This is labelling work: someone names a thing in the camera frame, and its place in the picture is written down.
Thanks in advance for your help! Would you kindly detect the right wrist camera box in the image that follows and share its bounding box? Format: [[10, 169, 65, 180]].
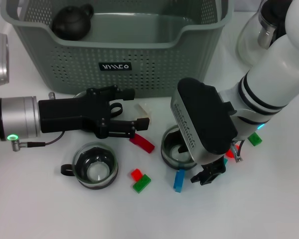
[[169, 77, 239, 165]]

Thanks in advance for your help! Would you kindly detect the arm cable with plug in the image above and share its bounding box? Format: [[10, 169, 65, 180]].
[[12, 131, 65, 151], [230, 139, 245, 164]]

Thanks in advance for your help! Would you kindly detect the dark clay teapot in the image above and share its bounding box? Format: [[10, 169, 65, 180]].
[[51, 3, 94, 40]]

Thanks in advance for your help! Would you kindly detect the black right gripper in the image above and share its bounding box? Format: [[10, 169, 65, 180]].
[[178, 145, 227, 186]]

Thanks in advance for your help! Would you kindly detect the white toy block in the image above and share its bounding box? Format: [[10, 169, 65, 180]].
[[134, 103, 152, 125]]

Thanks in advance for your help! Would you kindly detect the green rectangular toy block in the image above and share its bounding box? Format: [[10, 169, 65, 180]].
[[247, 131, 263, 147], [132, 174, 152, 194]]

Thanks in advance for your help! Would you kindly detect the left arm cable with plug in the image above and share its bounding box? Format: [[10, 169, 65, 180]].
[[12, 131, 65, 151]]

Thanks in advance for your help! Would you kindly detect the blue toy block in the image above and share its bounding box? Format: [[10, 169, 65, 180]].
[[172, 168, 186, 193]]

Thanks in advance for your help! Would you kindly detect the glass carafe black handle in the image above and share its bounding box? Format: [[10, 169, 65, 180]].
[[236, 0, 294, 67]]

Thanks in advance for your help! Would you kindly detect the small red toy block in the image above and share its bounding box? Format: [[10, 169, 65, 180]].
[[130, 168, 143, 180]]

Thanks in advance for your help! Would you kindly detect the grey-green perforated storage bin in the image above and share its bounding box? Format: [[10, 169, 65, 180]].
[[0, 0, 234, 98]]

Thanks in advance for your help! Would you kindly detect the dark red curved block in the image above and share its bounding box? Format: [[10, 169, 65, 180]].
[[129, 133, 155, 154]]

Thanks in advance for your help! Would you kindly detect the red slope toy block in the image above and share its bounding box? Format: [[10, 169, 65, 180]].
[[225, 146, 236, 159]]

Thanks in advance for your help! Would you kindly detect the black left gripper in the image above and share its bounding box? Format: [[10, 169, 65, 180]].
[[38, 85, 150, 139]]

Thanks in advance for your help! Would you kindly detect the right arm cable with plug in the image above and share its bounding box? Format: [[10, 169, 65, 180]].
[[230, 139, 245, 164]]

